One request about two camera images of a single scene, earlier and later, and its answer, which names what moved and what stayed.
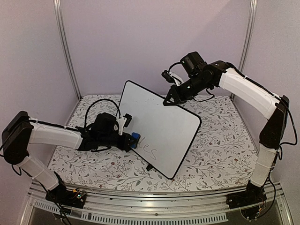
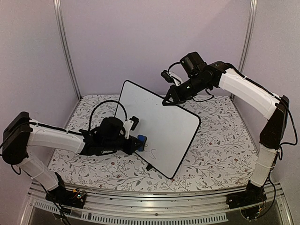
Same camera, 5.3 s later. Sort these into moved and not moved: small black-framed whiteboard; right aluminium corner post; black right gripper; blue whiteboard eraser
Moved: blue whiteboard eraser
Not moved: small black-framed whiteboard; black right gripper; right aluminium corner post
